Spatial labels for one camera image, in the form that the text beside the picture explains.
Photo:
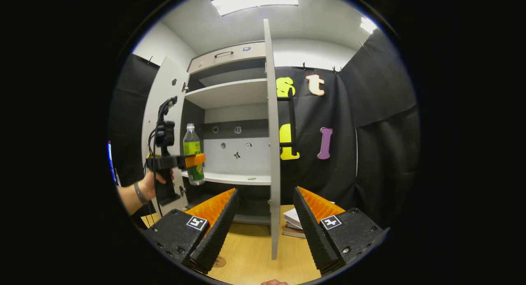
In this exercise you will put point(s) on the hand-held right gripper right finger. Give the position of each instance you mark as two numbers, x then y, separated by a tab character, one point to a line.
314	231

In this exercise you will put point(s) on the black backdrop cloth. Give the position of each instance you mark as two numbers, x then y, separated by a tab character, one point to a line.
370	133

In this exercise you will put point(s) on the brown book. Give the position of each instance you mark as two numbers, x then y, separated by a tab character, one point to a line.
294	233

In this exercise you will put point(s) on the small ceiling light panel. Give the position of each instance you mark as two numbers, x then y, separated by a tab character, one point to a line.
368	25

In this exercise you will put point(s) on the blue-lit screen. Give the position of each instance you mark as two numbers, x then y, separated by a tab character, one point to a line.
111	166

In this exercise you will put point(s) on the grey cabinet door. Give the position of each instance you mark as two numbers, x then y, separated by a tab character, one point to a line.
164	75
274	153

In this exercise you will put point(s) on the dark wristband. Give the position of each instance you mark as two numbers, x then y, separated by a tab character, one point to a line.
139	193

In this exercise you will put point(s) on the grey cabinet drawer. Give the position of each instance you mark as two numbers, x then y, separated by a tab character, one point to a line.
246	55

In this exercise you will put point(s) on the grey cabinet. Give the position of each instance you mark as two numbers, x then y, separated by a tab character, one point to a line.
230	153

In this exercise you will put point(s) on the green label plastic bottle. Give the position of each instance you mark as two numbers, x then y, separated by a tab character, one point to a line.
191	147

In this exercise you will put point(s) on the round wooden coaster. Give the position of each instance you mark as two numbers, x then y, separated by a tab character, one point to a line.
220	262

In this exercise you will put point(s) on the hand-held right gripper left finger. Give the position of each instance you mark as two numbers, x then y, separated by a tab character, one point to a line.
220	227

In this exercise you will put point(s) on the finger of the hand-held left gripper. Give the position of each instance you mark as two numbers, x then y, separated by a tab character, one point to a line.
193	160

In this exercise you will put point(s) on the white photo cover book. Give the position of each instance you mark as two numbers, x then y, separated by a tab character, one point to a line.
294	217

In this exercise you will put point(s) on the white cabinet shelf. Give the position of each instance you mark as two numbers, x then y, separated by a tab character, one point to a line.
234	178
230	94

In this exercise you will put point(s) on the large ceiling light panel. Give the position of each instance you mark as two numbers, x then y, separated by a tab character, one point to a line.
254	1

